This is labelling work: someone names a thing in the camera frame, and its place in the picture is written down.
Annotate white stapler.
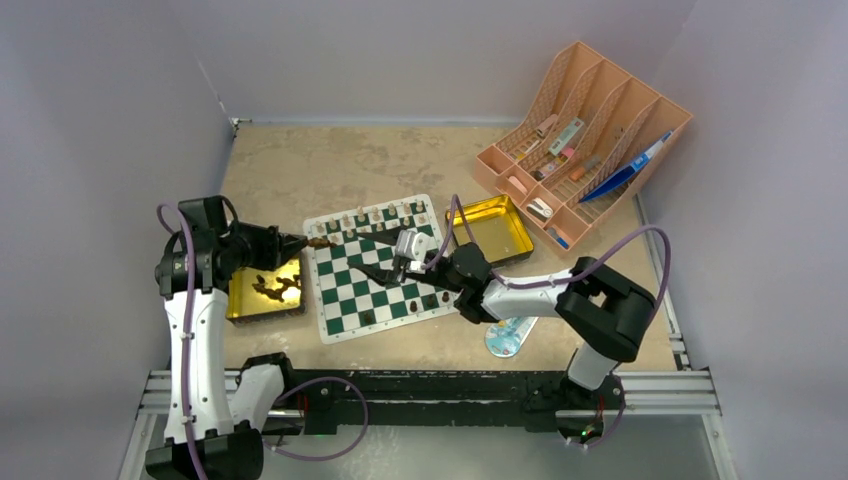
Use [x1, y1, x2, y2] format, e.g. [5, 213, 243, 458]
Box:
[526, 197, 554, 222]

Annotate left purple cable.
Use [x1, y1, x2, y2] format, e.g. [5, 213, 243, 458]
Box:
[156, 202, 370, 480]

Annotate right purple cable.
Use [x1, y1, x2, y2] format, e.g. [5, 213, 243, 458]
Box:
[423, 194, 673, 306]

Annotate dark pieces in tray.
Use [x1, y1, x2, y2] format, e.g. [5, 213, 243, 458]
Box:
[251, 274, 303, 303]

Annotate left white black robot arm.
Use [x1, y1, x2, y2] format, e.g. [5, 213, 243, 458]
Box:
[144, 195, 308, 479]

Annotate teal white box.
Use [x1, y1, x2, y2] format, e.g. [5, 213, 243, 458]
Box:
[548, 117, 585, 156]

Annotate white chess pieces row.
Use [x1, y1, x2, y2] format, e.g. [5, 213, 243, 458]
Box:
[303, 197, 435, 243]

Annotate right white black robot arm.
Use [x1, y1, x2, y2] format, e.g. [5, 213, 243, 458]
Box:
[348, 227, 660, 407]

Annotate peach plastic file organizer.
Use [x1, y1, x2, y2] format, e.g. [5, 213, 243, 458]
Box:
[474, 42, 693, 251]

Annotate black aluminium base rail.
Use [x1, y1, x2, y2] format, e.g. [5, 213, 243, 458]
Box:
[135, 368, 722, 439]

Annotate purple cable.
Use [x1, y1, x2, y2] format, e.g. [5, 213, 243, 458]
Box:
[423, 194, 673, 306]
[156, 202, 370, 480]

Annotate left gold tin tray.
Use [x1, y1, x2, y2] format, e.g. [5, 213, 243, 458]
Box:
[226, 256, 306, 325]

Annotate blue packaged toy blister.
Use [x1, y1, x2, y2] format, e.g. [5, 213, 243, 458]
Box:
[484, 316, 538, 358]

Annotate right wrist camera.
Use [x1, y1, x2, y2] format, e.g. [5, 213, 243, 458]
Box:
[395, 229, 435, 273]

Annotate gold tin tray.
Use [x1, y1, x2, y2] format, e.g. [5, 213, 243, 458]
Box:
[451, 195, 535, 268]
[226, 256, 306, 325]

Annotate right gold tin tray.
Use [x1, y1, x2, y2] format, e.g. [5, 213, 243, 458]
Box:
[451, 195, 535, 268]

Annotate green white chess board mat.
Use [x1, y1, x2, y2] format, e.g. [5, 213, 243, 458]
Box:
[305, 194, 456, 344]

